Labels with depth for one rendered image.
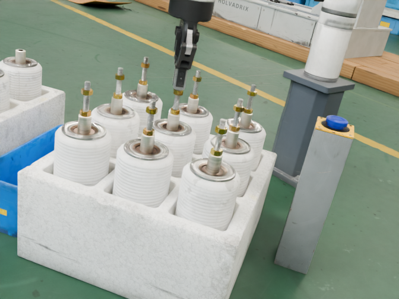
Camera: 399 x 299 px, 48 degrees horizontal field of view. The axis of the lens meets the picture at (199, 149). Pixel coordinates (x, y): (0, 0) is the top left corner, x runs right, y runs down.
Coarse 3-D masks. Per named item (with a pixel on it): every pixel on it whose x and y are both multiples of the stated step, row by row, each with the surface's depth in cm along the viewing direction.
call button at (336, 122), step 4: (328, 116) 84; (332, 116) 84; (336, 116) 84; (328, 120) 83; (332, 120) 82; (336, 120) 82; (340, 120) 82; (344, 120) 83; (328, 124) 83; (332, 124) 82; (336, 124) 82; (340, 124) 82; (344, 124) 82; (336, 128) 82; (340, 128) 82
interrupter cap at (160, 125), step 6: (156, 120) 87; (162, 120) 88; (156, 126) 85; (162, 126) 85; (180, 126) 87; (186, 126) 87; (162, 132) 83; (168, 132) 83; (174, 132) 84; (180, 132) 84; (186, 132) 85
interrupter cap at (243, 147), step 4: (216, 136) 85; (224, 136) 86; (212, 140) 83; (224, 140) 85; (240, 140) 86; (212, 144) 82; (240, 144) 84; (244, 144) 84; (248, 144) 84; (224, 148) 81; (228, 148) 81; (232, 148) 82; (236, 148) 83; (240, 148) 82; (244, 148) 82; (248, 148) 83; (228, 152) 80; (232, 152) 80; (236, 152) 80; (240, 152) 80; (244, 152) 81
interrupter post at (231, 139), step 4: (228, 132) 82; (232, 132) 81; (236, 132) 82; (228, 136) 82; (232, 136) 82; (236, 136) 82; (228, 140) 82; (232, 140) 82; (236, 140) 82; (224, 144) 83; (228, 144) 82; (232, 144) 82; (236, 144) 83
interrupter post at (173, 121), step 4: (168, 116) 85; (172, 116) 84; (176, 116) 84; (168, 120) 85; (172, 120) 84; (176, 120) 84; (168, 124) 85; (172, 124) 85; (176, 124) 85; (168, 128) 85; (172, 128) 85; (176, 128) 85
